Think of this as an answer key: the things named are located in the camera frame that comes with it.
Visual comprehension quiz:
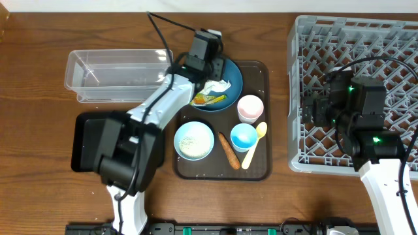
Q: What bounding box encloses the light blue plastic cup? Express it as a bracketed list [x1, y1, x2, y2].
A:
[230, 123, 258, 153]

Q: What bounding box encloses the dark brown serving tray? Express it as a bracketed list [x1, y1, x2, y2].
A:
[174, 61, 272, 181]

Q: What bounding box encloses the white tissue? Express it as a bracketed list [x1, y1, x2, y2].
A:
[200, 80, 231, 95]

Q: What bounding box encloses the pink plastic cup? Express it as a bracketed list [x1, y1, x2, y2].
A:
[237, 95, 264, 124]

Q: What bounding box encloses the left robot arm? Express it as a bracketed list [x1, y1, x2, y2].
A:
[71, 57, 241, 234]

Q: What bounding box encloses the pale yellow plastic spoon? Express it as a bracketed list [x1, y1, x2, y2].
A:
[241, 122, 268, 170]

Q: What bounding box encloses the orange carrot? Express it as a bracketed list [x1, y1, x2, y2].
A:
[217, 132, 241, 170]

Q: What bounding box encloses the clear plastic waste bin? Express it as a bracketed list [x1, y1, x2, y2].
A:
[64, 49, 172, 103]

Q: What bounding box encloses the light blue rice bowl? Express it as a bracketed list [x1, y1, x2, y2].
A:
[174, 121, 215, 161]

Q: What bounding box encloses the yellow green snack wrapper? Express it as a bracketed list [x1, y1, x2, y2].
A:
[189, 93, 227, 106]

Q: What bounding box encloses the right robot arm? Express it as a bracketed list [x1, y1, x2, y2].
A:
[302, 69, 417, 234]

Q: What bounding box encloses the dark blue plate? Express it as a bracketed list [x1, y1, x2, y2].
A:
[194, 59, 244, 112]

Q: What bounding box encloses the black waste bin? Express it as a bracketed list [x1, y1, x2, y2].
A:
[71, 111, 165, 172]

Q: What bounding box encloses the grey dishwasher rack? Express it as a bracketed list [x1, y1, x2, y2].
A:
[287, 15, 417, 176]

